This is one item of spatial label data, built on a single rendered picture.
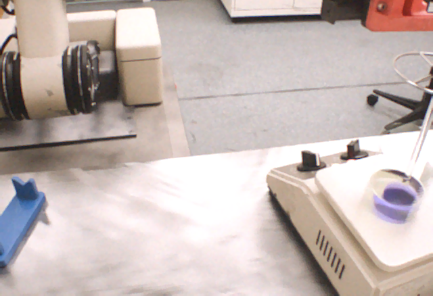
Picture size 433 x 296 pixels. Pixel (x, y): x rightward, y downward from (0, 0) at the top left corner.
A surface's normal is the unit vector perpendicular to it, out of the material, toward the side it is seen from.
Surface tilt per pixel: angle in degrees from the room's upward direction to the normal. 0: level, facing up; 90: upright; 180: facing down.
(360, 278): 90
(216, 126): 0
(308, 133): 0
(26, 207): 0
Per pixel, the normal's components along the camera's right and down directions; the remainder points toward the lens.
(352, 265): -0.94, 0.19
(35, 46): 0.19, 0.18
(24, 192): -0.14, 0.59
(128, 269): 0.03, -0.80
